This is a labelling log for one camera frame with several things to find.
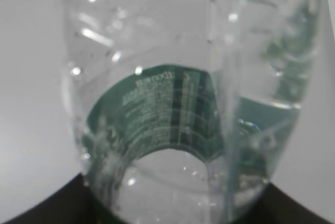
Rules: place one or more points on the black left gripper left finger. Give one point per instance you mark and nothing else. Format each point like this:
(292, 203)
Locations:
(73, 203)

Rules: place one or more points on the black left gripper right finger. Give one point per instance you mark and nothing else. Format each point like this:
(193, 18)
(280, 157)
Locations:
(275, 207)

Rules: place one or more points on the clear water bottle green label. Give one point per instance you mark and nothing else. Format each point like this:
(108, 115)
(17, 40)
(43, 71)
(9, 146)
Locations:
(181, 109)

